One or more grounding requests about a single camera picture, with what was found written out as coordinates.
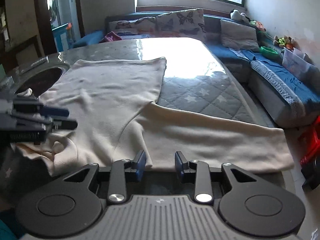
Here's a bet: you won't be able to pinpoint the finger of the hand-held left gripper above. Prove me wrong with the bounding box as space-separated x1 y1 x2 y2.
40 106 70 118
47 119 79 130

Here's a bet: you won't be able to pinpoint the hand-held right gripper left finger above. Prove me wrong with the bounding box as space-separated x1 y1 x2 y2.
62 150 147 204

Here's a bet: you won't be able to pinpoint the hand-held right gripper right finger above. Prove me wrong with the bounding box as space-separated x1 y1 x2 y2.
174 151 260 204

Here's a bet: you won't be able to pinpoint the cream fleece garment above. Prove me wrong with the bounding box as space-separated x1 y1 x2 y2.
16 56 295 177

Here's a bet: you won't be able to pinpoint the hanging clothes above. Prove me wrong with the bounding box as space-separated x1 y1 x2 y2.
49 1 57 23

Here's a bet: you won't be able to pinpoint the round black induction cooktop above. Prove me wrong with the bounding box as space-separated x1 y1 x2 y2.
14 66 71 98

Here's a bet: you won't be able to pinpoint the grey remote control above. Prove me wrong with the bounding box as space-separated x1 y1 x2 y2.
27 56 49 68

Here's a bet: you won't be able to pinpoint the blue cabinet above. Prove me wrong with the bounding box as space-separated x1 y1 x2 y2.
52 22 74 53

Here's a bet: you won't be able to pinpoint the grey quilted star tablecloth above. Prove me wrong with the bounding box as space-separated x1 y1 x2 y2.
0 37 295 240

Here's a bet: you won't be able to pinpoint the blue corner sofa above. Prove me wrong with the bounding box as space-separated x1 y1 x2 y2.
72 10 320 128

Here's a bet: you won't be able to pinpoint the pink cloth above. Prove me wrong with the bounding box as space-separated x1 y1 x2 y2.
100 31 123 43

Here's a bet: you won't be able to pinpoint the wooden display cabinet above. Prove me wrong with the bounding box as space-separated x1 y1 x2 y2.
0 0 15 53

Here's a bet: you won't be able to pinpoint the teal object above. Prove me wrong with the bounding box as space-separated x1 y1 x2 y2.
0 219 17 240

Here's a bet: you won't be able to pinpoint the long butterfly print pillow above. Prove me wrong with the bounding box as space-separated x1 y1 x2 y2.
108 17 158 37

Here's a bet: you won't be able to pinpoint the dark object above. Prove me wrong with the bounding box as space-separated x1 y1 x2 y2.
301 161 320 192

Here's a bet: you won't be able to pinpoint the red plastic stool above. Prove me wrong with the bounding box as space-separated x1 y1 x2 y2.
299 116 320 167

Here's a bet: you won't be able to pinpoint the blue sofa cover cloth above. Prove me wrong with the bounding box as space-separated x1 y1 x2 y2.
229 46 320 113

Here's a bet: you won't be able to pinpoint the grey pillow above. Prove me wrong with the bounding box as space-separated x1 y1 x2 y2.
220 19 260 52

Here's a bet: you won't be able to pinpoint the square butterfly print pillow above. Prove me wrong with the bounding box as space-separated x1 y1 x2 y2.
156 8 207 39

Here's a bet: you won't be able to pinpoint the green plastic bowl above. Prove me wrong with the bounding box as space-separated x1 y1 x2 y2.
259 46 279 55

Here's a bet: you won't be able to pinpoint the clear plastic storage box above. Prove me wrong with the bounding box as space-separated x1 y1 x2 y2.
282 47 318 80

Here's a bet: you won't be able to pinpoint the colourful plastic toys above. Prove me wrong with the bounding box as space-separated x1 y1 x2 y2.
249 20 265 32

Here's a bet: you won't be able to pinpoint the panda plush toy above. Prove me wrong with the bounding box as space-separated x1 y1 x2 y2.
230 9 250 23

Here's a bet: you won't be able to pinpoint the brown and green plush toys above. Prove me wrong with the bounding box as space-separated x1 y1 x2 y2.
272 35 295 49

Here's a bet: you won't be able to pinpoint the dark wooden door frame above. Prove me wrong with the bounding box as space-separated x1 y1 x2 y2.
34 0 84 55

